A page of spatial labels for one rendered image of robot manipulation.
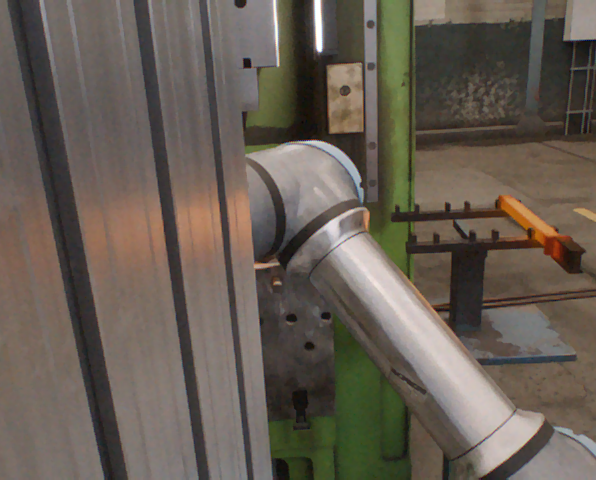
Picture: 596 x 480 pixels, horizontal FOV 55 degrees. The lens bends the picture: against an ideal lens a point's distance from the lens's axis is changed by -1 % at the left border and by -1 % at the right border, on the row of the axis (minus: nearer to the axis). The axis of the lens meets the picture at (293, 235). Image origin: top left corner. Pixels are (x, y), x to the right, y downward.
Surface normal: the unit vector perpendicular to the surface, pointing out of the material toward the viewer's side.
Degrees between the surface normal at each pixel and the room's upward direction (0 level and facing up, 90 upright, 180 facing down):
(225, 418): 90
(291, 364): 90
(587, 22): 90
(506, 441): 24
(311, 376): 90
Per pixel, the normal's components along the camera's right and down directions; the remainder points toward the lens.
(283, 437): 0.06, 0.33
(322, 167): 0.47, -0.59
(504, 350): -0.06, -0.94
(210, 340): 0.98, 0.00
